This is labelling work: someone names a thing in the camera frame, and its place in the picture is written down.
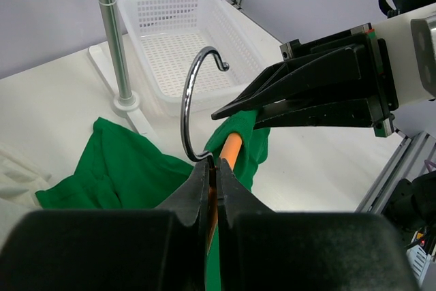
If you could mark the white plastic basket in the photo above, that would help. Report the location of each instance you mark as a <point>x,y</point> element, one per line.
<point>168,34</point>

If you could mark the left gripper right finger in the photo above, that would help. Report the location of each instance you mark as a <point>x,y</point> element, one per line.
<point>261,249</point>

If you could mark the orange hanger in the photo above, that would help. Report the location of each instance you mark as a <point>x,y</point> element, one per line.
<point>207,127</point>

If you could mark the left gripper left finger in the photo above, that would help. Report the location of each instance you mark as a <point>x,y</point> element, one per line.
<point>146,249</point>

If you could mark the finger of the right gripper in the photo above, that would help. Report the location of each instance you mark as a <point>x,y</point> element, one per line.
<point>349,113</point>
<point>294,77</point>

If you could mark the white t shirt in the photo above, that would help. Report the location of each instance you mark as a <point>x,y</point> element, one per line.
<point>20,180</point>

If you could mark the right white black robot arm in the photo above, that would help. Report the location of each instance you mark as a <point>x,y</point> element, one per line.
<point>358,77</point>

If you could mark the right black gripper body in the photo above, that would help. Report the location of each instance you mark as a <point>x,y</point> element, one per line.
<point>376,82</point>

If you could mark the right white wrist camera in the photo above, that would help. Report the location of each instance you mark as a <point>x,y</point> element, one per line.
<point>410,40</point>

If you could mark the green t shirt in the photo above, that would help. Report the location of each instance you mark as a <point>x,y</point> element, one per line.
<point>120,169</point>

